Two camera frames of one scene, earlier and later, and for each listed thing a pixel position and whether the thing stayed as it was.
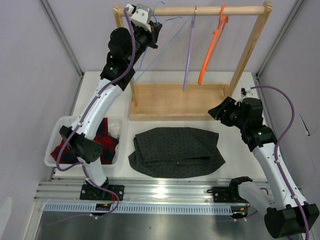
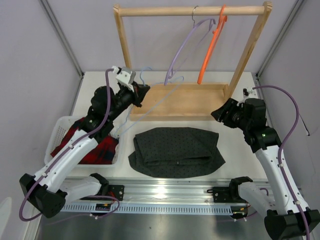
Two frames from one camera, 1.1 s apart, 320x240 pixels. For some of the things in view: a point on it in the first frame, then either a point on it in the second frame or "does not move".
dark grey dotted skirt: x=176 y=152 does not move
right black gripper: x=219 y=113 does not move
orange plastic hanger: x=223 y=19 does not move
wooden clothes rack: x=191 y=101 does not move
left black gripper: x=155 y=28 -> x=139 y=94
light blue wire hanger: x=166 y=44 -> x=124 y=126
